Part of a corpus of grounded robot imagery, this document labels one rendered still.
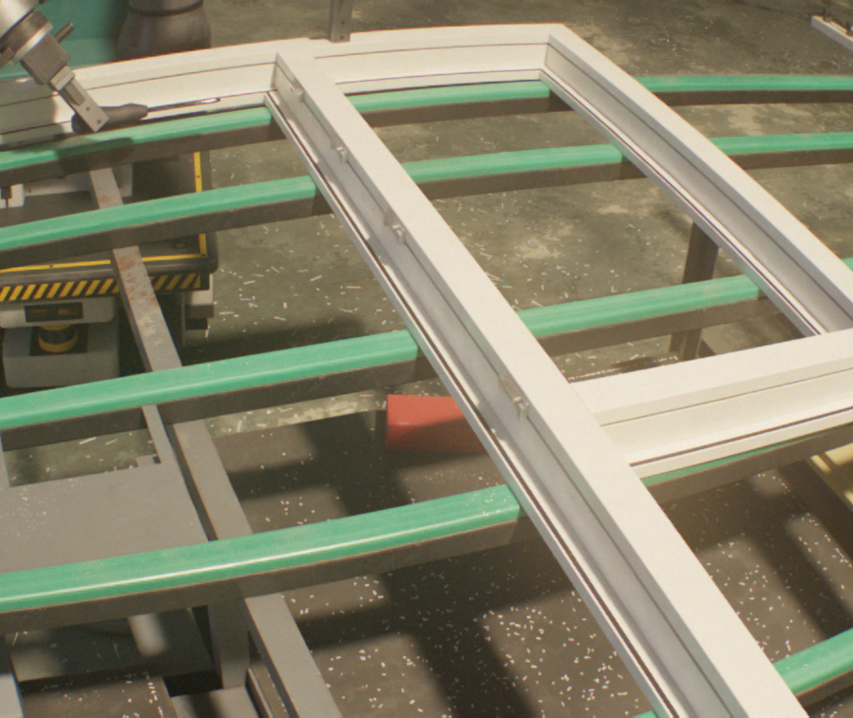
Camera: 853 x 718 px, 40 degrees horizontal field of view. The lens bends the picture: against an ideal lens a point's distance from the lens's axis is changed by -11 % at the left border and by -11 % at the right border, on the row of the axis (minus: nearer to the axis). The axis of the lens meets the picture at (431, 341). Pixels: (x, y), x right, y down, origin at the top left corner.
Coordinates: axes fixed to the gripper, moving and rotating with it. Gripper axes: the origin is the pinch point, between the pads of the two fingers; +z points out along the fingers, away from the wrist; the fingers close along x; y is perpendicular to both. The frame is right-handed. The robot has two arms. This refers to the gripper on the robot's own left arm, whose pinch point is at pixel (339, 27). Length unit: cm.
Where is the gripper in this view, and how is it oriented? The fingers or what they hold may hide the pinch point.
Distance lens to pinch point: 178.4
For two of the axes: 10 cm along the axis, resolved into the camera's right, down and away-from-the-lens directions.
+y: 9.3, -1.4, 3.4
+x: -3.6, -5.5, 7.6
